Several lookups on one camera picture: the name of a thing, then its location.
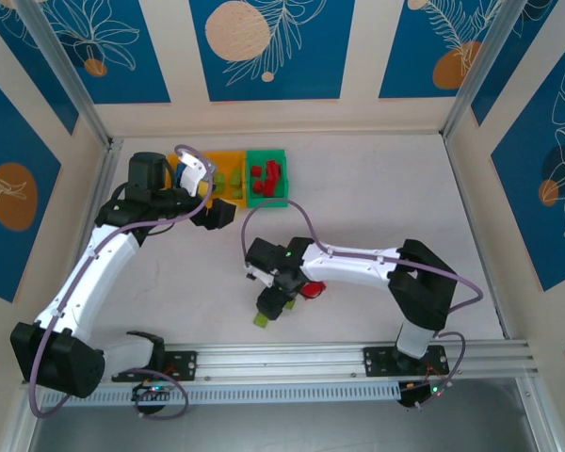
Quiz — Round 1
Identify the green plastic bin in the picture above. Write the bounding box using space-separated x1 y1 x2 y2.
245 149 291 210

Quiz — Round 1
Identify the grey metal panel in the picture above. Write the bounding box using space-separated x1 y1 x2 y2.
27 403 538 452

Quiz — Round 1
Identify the controller board with leds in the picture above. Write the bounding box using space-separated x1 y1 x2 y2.
396 379 447 410
130 381 181 405

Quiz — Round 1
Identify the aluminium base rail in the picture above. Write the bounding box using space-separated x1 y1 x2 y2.
21 338 541 388

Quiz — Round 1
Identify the thin black left gripper cable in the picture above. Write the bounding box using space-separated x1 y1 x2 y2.
140 217 176 235

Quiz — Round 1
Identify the grey slotted cable duct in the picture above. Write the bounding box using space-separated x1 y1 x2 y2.
40 381 404 408

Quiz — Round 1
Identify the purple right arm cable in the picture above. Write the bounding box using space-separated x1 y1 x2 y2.
240 200 485 412

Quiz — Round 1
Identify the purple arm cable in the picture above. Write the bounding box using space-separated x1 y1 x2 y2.
240 200 485 412
27 144 217 420

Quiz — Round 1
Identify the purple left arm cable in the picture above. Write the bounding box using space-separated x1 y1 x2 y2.
27 144 217 420

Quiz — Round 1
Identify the short aluminium frame post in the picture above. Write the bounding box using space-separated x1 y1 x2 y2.
2 383 46 452
515 376 564 452

